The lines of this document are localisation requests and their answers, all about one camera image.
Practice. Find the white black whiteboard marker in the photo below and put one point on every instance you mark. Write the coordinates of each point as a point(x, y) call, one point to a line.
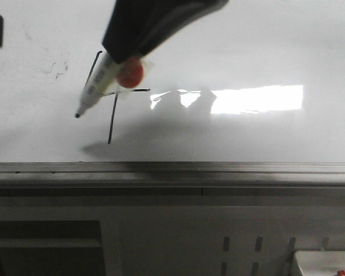
point(103, 75)

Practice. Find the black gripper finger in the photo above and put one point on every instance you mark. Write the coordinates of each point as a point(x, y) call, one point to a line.
point(156, 21)
point(118, 37)

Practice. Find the grey aluminium whiteboard frame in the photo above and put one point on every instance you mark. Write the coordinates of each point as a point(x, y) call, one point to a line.
point(172, 178)

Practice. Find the white plastic box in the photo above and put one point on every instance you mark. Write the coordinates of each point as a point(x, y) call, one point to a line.
point(318, 263)

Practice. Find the red round magnet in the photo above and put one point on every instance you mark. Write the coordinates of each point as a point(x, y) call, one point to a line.
point(131, 74)

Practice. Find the white whiteboard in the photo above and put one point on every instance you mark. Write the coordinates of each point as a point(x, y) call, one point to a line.
point(258, 81)

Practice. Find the white slotted metal panel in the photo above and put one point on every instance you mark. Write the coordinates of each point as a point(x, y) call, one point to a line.
point(191, 240)

